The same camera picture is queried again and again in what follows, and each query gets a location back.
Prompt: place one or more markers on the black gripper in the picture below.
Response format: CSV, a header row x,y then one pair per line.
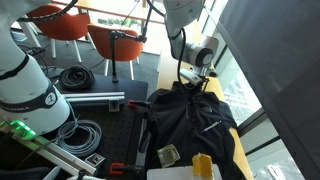
x,y
200,83

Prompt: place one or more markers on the black zip jersey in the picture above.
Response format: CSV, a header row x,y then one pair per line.
x,y
180,126

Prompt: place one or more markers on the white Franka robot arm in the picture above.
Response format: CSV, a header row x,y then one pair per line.
x,y
26,83

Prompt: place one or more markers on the black pen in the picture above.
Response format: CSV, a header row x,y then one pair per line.
x,y
210,127

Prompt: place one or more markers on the folded dollar bill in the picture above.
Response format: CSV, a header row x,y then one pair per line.
x,y
168,156

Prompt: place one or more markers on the yellow wrapped block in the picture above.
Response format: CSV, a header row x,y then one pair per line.
x,y
202,166

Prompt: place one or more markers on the orange chair white legs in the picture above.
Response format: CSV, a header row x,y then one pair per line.
x,y
126,46
63,23

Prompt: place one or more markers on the white paper sheet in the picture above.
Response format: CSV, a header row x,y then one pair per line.
x,y
170,174

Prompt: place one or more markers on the black perforated breadboard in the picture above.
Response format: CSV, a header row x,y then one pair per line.
x,y
116,133

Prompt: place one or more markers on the dark window roller blind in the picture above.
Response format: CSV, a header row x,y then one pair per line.
x,y
283,50

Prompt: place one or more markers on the wooden background table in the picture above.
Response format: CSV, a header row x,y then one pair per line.
x,y
100,8

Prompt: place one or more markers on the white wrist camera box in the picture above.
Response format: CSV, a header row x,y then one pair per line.
x,y
191,76

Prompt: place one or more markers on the dark window frame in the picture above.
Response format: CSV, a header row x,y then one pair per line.
x,y
258,131

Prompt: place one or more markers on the small metal bracket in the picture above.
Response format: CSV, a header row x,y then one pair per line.
x,y
95,160
114,106

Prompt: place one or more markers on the black camera stand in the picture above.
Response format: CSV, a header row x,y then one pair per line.
x,y
114,56

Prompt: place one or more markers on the short aluminium rail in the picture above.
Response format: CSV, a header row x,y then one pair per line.
x,y
93,94
96,102

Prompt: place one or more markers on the long aluminium rail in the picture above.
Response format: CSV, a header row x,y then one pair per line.
x,y
60,155

